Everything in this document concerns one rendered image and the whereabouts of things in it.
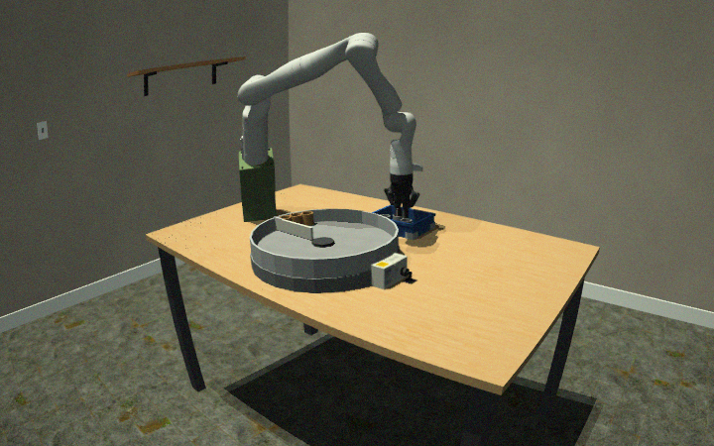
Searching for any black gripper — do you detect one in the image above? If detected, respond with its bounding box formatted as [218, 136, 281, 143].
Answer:
[384, 173, 419, 219]

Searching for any blue crate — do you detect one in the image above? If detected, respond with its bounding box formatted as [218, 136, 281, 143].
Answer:
[372, 204, 436, 240]

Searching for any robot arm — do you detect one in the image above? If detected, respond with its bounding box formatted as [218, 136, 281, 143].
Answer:
[238, 33, 422, 175]

